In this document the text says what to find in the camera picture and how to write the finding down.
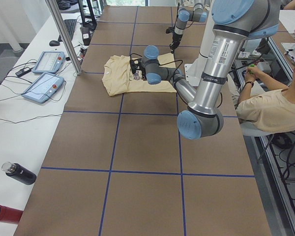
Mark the red cylinder bottle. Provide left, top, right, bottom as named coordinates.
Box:
left=0, top=205, right=23, bottom=225

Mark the blue tape line lengthwise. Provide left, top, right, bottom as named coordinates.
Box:
left=98, top=6, right=139, bottom=236

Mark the black monitor stand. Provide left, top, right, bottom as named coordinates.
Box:
left=78, top=0, right=97, bottom=31

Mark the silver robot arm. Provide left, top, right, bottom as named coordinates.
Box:
left=166, top=0, right=210, bottom=54
left=130, top=0, right=280, bottom=140

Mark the seated person beige shirt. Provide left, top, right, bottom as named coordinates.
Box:
left=236, top=66, right=295, bottom=133

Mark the blue teach pendant far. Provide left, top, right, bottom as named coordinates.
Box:
left=31, top=51, right=65, bottom=74

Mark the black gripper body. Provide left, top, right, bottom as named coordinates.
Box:
left=170, top=33, right=182, bottom=51
left=129, top=59, right=144, bottom=76

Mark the aluminium frame post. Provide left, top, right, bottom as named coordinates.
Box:
left=45, top=0, right=82, bottom=75

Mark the black computer mouse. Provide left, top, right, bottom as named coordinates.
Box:
left=49, top=40, right=60, bottom=47

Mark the black braided left cable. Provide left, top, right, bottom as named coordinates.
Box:
left=129, top=52, right=184, bottom=82

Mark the black keyboard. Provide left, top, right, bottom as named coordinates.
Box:
left=63, top=19, right=77, bottom=40

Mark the cream long-sleeve graphic shirt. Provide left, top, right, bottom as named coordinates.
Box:
left=102, top=55, right=176, bottom=96

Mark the black water bottle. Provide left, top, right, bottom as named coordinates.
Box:
left=1, top=162, right=36, bottom=185

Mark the blue teach pendant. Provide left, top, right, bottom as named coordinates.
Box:
left=31, top=51, right=65, bottom=74
left=21, top=72, right=64, bottom=104

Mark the blue teach pendant near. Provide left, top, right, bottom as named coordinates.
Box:
left=21, top=72, right=64, bottom=104

